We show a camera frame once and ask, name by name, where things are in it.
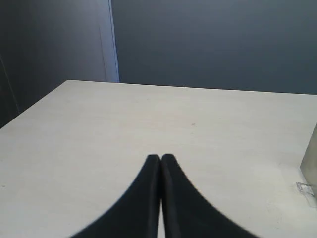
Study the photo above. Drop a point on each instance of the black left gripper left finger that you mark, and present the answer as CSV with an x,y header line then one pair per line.
x,y
136,213

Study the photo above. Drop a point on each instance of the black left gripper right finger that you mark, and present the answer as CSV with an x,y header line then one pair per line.
x,y
186,213

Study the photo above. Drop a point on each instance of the grey box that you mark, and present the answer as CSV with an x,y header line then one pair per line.
x,y
308,165

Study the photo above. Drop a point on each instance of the clear plastic piece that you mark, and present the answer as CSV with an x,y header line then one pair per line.
x,y
306,190

